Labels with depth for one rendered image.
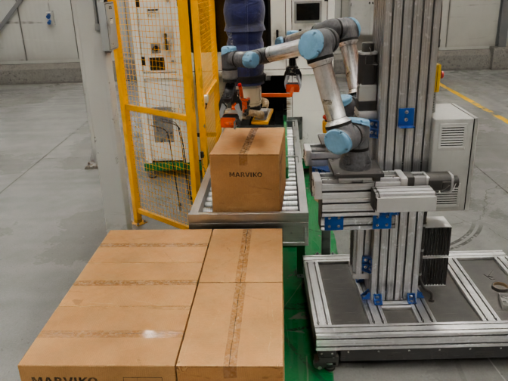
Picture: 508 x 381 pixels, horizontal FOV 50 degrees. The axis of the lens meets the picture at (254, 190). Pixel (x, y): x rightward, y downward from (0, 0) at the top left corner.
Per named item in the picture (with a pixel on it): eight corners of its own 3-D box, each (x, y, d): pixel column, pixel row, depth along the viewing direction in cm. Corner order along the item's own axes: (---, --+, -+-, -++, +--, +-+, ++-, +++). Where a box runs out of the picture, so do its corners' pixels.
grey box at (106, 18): (112, 48, 370) (106, 1, 359) (119, 48, 370) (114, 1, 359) (103, 51, 351) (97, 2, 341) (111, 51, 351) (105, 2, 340)
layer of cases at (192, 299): (118, 289, 330) (109, 230, 316) (283, 289, 325) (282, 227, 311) (35, 447, 219) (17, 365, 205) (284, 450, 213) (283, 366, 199)
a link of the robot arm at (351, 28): (344, 119, 304) (325, 21, 300) (363, 116, 311) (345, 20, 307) (358, 116, 293) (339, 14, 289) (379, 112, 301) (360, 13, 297)
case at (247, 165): (228, 184, 381) (225, 128, 367) (286, 184, 377) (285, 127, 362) (212, 218, 326) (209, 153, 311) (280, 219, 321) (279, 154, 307)
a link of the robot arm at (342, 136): (366, 146, 242) (332, 23, 233) (350, 154, 230) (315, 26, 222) (342, 150, 249) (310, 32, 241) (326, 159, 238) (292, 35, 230)
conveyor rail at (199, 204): (226, 139, 543) (225, 121, 536) (231, 139, 542) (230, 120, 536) (190, 243, 327) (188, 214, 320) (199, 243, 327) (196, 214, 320)
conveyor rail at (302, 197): (292, 138, 539) (292, 119, 532) (297, 137, 539) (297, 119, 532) (299, 243, 324) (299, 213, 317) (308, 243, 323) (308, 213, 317)
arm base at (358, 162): (368, 160, 262) (369, 140, 258) (375, 171, 248) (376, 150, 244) (336, 162, 262) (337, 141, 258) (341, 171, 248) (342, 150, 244)
